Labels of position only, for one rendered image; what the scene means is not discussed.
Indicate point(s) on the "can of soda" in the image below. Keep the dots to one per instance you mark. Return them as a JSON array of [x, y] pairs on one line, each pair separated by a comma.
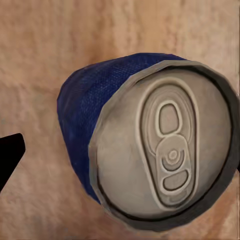
[[153, 137]]

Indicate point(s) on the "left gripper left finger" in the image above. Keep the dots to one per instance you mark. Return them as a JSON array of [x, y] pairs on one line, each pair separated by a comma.
[[12, 148]]

